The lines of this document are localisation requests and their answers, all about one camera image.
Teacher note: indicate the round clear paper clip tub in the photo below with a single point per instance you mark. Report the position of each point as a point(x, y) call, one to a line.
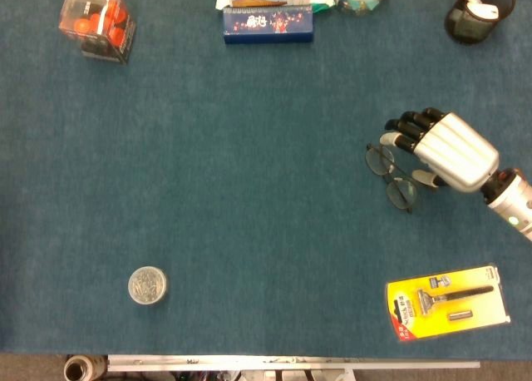
point(147, 285)

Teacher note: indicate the aluminium rail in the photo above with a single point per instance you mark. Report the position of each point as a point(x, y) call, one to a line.
point(291, 362)

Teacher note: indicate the black mesh pen holder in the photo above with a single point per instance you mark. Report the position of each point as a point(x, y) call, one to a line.
point(469, 25)

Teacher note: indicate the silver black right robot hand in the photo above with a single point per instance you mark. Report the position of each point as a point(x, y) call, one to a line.
point(457, 152)

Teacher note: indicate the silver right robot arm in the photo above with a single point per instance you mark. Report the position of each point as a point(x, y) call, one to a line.
point(513, 204)

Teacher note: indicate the dark blue rectangular box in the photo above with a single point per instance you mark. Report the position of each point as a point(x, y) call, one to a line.
point(268, 25)

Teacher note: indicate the yellow razor blister pack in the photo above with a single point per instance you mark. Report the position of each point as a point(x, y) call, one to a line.
point(449, 310)

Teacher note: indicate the brown tape roll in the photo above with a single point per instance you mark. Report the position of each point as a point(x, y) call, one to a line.
point(81, 368)

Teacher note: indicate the clear box of red pins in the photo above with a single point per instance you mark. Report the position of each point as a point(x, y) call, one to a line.
point(99, 23)

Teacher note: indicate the white eraser in pen holder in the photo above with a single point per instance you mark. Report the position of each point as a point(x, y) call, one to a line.
point(487, 10)

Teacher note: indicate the blue felt table cover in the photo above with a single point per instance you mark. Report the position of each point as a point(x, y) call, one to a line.
point(249, 169)

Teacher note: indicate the thin black metal eyeglasses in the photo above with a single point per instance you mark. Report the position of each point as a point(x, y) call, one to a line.
point(379, 160)

